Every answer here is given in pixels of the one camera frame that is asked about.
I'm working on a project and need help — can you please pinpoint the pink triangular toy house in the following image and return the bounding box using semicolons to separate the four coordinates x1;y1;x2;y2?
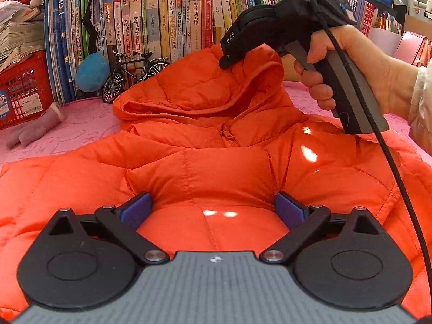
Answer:
393;31;432;66

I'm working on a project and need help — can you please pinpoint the black model bicycle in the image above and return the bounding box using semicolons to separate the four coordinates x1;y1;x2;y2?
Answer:
101;45;171;104

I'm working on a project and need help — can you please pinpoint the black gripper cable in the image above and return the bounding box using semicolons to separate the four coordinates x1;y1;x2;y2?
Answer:
312;0;432;311

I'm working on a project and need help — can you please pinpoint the orange puffer jacket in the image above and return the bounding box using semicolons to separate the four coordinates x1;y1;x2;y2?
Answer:
0;44;432;321

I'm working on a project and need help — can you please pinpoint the cardboard box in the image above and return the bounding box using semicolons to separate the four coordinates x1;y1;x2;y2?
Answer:
403;13;432;39

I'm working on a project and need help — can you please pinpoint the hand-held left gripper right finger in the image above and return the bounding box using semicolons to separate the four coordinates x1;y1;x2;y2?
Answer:
260;192;385;264

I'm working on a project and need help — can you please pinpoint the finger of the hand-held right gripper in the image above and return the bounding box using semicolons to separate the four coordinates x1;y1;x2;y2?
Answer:
219;45;257;70

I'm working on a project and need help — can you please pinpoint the black strap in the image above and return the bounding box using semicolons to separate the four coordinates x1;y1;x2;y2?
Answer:
82;0;105;55

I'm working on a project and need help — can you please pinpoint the blue plush ball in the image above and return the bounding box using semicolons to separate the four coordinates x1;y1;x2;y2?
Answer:
75;52;110;92

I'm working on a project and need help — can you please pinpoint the row of books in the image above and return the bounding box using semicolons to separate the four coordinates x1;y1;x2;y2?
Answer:
44;0;406;103

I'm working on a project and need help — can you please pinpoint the person's right forearm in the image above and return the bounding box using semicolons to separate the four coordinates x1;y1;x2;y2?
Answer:
407;66;432;157

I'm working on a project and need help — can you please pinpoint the large red plastic basket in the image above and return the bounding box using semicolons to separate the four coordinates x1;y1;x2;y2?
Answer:
0;50;55;130

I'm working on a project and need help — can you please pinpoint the person's right hand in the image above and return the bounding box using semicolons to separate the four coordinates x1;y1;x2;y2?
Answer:
293;24;419;125

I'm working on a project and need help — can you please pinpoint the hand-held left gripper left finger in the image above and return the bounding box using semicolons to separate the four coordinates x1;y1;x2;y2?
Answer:
44;192;169;265

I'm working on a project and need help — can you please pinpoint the stack of paper booklets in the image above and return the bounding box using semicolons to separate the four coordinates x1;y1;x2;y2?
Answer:
0;0;46;71

